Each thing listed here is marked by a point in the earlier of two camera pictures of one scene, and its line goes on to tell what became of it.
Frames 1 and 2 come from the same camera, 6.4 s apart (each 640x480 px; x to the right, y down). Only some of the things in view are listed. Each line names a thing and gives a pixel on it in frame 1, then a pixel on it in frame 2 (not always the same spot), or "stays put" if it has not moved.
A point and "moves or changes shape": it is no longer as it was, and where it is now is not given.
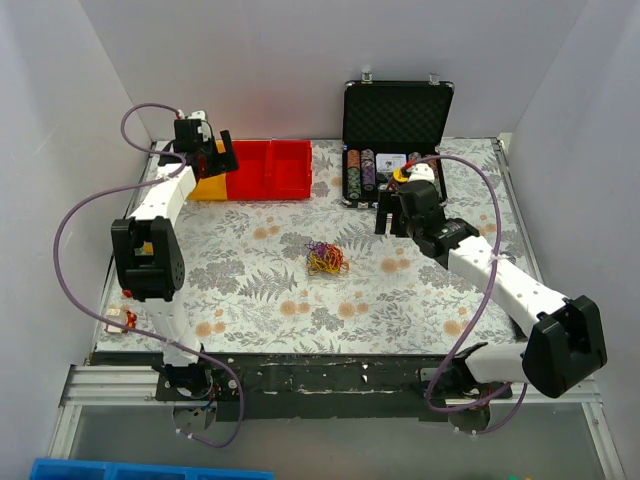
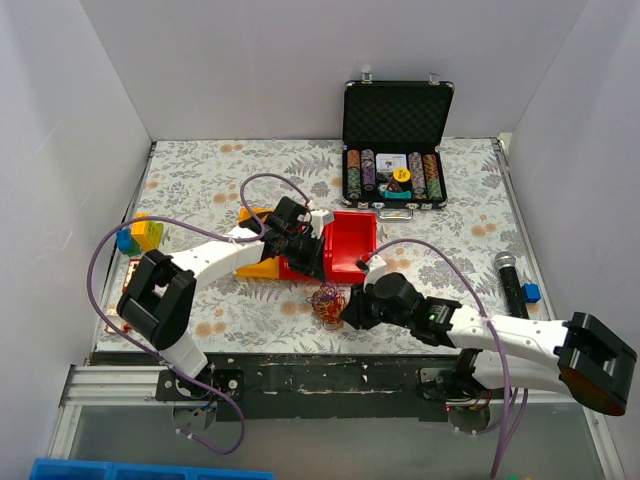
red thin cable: (335, 256) -> (328, 302)
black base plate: (313, 386) stays put
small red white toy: (119, 314) stays put
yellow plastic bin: (213, 187) -> (267, 268)
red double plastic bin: (271, 170) -> (351, 237)
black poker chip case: (387, 125) stays put
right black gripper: (392, 216) -> (356, 309)
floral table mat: (316, 276) stays put
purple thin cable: (319, 246) moves or changes shape
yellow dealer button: (397, 173) stays put
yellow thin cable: (326, 263) -> (328, 302)
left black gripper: (218, 157) -> (310, 257)
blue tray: (68, 469) stays put
